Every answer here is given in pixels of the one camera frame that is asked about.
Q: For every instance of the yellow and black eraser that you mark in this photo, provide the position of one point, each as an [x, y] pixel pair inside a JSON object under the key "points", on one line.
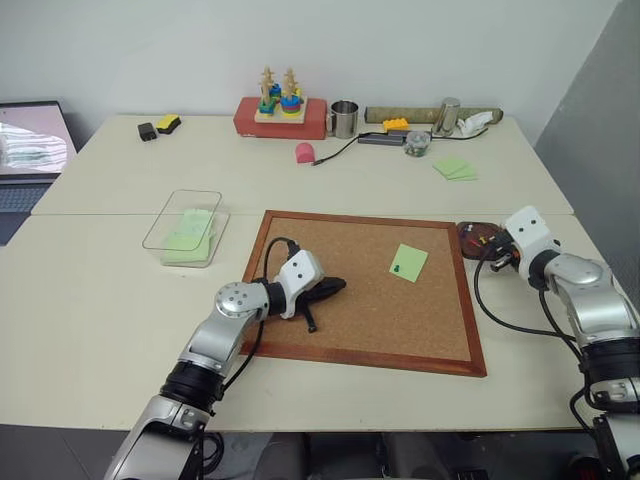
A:
{"points": [[168, 123]]}

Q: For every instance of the black power adapter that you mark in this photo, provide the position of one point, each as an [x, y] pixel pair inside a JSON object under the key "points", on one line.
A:
{"points": [[147, 132]]}

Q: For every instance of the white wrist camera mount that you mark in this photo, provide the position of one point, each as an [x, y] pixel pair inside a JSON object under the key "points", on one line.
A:
{"points": [[530, 235], [300, 272]]}

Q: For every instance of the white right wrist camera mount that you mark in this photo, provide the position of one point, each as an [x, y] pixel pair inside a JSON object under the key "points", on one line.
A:
{"points": [[530, 235]]}

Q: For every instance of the dark brown round tray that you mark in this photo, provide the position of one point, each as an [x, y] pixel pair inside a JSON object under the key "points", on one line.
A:
{"points": [[472, 247]]}

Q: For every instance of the clear plastic box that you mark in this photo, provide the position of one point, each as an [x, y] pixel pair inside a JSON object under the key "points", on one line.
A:
{"points": [[200, 200]]}

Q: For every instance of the grey USB hub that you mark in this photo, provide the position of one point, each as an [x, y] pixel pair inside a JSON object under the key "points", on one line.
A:
{"points": [[380, 139]]}

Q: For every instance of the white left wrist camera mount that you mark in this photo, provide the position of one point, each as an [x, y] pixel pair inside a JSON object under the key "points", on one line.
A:
{"points": [[300, 272]]}

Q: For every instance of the wood-framed cork board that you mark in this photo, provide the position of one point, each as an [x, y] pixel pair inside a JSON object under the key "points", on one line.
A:
{"points": [[370, 320]]}

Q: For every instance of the green sticky note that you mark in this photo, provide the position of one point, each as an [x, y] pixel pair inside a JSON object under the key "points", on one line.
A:
{"points": [[412, 260], [449, 165], [467, 179], [469, 171]]}

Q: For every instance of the olive rolled mat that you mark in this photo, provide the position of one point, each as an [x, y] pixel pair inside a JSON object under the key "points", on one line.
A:
{"points": [[410, 114]]}

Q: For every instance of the pink arched block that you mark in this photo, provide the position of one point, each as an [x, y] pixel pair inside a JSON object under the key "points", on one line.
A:
{"points": [[305, 153]]}

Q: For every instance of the steel cylinder cup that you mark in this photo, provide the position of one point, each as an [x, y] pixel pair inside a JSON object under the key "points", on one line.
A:
{"points": [[446, 117]]}

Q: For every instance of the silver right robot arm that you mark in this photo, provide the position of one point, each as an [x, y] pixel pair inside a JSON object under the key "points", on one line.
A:
{"points": [[595, 305]]}

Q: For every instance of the green note stack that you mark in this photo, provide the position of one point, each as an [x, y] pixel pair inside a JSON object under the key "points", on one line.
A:
{"points": [[187, 242]]}

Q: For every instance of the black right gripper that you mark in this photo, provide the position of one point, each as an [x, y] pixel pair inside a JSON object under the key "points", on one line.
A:
{"points": [[509, 255]]}

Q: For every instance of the red rectangular box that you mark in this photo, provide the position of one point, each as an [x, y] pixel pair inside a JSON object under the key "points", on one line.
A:
{"points": [[280, 129]]}

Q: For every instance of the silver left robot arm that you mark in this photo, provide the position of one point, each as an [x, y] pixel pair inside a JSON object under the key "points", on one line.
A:
{"points": [[227, 320]]}

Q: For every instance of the yellow toy brick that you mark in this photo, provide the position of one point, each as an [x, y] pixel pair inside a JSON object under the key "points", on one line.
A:
{"points": [[395, 125]]}

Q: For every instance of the white crumpled cloth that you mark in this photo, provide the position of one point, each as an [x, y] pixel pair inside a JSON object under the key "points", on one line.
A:
{"points": [[474, 125]]}

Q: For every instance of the tape roll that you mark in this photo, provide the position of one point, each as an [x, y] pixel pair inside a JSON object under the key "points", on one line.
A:
{"points": [[417, 144]]}

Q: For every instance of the grey laptop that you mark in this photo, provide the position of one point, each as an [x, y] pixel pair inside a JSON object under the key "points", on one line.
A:
{"points": [[30, 145]]}

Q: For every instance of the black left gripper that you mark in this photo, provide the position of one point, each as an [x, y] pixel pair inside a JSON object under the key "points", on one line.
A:
{"points": [[314, 292]]}

